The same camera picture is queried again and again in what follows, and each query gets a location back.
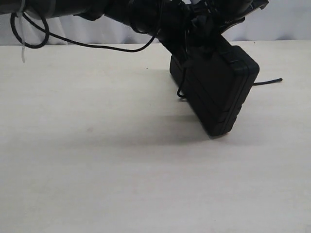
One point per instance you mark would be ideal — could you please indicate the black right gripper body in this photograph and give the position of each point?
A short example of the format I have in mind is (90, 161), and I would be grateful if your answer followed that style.
(227, 13)

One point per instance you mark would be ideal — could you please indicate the black plastic case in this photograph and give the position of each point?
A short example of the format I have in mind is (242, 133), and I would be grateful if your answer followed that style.
(216, 84)

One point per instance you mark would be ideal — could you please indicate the white zip tie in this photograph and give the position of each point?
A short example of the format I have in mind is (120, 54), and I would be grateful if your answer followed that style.
(21, 26)

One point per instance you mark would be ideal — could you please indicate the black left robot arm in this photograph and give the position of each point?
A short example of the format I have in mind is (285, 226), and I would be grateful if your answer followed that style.
(142, 16)

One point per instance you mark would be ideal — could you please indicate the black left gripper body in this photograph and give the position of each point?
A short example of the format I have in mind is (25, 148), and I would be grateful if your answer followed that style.
(174, 21)

